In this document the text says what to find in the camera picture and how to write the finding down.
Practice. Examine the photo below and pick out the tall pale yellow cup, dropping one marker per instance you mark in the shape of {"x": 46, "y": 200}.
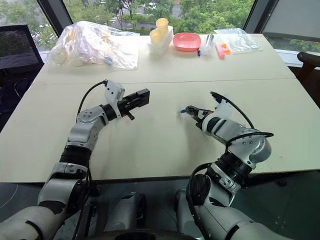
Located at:
{"x": 162, "y": 25}

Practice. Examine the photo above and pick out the black window pillar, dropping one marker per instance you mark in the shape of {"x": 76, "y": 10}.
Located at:
{"x": 55, "y": 15}
{"x": 260, "y": 13}

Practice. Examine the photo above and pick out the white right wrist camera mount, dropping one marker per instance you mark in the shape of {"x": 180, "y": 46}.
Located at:
{"x": 222, "y": 108}

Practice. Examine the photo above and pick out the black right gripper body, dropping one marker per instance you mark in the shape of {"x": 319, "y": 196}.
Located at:
{"x": 200, "y": 117}

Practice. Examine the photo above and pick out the clear plastic tube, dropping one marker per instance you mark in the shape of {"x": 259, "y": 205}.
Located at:
{"x": 208, "y": 42}

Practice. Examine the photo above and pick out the orange small toy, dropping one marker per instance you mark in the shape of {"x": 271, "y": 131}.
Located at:
{"x": 227, "y": 48}

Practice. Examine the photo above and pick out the white plastic basket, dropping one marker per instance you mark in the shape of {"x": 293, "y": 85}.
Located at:
{"x": 162, "y": 43}

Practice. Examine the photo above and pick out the blue capped marker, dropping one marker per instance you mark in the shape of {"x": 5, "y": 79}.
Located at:
{"x": 199, "y": 52}

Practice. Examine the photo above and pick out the clear zip bag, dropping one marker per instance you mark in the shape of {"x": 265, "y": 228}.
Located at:
{"x": 241, "y": 41}

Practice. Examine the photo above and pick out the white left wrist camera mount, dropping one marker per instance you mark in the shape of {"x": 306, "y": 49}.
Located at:
{"x": 113, "y": 92}

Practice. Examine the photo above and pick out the dark wooden chair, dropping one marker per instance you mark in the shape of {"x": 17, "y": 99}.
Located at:
{"x": 308, "y": 65}

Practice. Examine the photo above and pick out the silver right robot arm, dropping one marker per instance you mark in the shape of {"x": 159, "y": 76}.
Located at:
{"x": 240, "y": 147}

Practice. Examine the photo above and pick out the clear plastic bag with items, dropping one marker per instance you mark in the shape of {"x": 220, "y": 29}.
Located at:
{"x": 87, "y": 45}

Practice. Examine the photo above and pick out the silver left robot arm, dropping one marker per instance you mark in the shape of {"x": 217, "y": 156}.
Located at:
{"x": 82, "y": 130}

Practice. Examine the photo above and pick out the pink plastic bowl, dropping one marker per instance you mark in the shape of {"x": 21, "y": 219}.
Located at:
{"x": 187, "y": 41}

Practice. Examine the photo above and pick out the black mesh chair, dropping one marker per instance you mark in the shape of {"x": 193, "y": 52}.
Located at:
{"x": 17, "y": 47}

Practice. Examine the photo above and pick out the black curved rim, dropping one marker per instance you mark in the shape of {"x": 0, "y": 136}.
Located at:
{"x": 150, "y": 235}

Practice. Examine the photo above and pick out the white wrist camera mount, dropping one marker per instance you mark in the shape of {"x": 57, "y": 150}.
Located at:
{"x": 222, "y": 108}
{"x": 113, "y": 92}

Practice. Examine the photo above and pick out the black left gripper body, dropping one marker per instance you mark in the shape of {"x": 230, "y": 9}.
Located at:
{"x": 124, "y": 107}

